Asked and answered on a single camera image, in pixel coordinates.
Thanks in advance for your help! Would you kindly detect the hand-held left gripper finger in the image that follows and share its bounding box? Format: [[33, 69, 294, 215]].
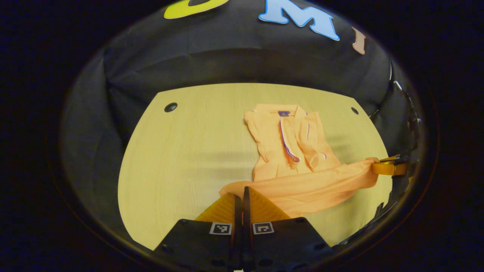
[[153, 193, 243, 272], [243, 186, 335, 272]]

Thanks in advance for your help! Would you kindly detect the orange T-shirt with striped collar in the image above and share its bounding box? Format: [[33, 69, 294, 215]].
[[219, 104, 380, 219]]

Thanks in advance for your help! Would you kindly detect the black backdrop cloth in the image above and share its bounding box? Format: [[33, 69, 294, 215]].
[[60, 0, 424, 242]]

